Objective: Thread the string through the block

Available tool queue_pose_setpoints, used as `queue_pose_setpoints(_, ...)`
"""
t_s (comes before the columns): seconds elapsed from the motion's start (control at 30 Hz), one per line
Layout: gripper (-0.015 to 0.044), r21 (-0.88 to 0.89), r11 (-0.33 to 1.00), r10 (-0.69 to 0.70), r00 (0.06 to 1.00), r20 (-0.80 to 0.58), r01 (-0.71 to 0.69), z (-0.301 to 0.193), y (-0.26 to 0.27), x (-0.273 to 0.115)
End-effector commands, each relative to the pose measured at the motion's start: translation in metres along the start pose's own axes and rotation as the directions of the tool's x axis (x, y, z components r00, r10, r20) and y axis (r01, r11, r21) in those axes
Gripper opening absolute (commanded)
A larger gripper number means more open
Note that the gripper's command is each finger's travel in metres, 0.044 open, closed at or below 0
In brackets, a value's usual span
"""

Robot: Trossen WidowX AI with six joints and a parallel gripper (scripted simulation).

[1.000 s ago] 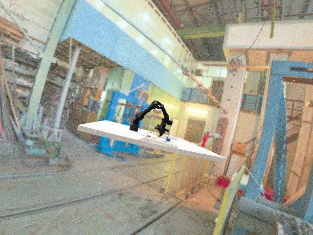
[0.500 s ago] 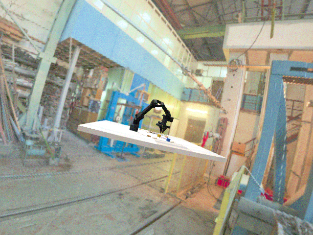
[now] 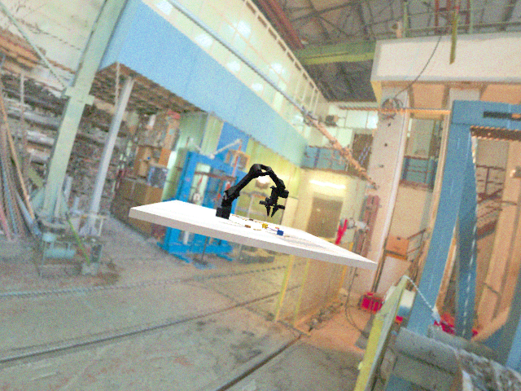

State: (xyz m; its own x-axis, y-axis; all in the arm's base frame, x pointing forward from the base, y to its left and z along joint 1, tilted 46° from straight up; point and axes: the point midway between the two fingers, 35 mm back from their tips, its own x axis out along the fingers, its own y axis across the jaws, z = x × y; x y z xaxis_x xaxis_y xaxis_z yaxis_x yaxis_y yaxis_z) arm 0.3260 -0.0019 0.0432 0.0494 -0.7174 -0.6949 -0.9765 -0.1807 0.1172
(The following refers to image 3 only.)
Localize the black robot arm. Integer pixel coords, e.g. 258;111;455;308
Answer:
221;164;289;208

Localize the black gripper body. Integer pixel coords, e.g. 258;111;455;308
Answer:
259;195;285;210

